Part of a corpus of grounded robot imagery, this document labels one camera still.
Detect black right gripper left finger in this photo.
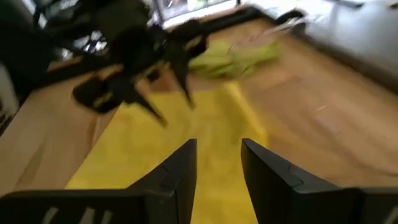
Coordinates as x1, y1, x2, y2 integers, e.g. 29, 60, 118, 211
0, 138, 198, 224

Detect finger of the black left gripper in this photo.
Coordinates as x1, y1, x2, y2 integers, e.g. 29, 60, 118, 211
169, 46, 196, 110
123, 83, 168, 128

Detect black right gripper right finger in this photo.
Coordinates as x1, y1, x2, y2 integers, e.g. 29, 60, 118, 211
241, 138, 398, 224

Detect lime yellow-green microfiber towel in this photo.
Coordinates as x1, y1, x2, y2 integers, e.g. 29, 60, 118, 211
188, 40, 282, 79

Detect yellow microfiber towel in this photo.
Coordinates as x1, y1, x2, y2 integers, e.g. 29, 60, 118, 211
65, 81, 268, 224

